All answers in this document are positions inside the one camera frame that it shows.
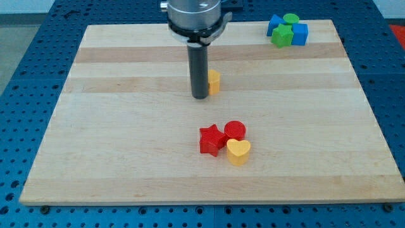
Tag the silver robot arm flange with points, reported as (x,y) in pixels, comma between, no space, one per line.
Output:
(196,23)

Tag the red star block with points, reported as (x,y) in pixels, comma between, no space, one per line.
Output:
(211,140)

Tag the red cylinder block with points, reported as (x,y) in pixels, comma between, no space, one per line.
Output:
(235,130)

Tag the yellow block behind rod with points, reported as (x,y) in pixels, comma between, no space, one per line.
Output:
(214,79)

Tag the yellow heart block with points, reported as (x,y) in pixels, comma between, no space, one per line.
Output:
(238,151)

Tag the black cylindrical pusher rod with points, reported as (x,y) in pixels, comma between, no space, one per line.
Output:
(198,70)

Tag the wooden board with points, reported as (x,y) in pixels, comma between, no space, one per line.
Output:
(290,125)

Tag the green star block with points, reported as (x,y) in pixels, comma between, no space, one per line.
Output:
(282,36)

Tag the blue block left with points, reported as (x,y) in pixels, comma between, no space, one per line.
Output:
(274,22)

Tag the blue cube block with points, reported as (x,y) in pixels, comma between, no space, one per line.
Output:
(300,36)

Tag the green cylinder block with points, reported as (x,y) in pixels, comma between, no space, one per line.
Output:
(290,18)

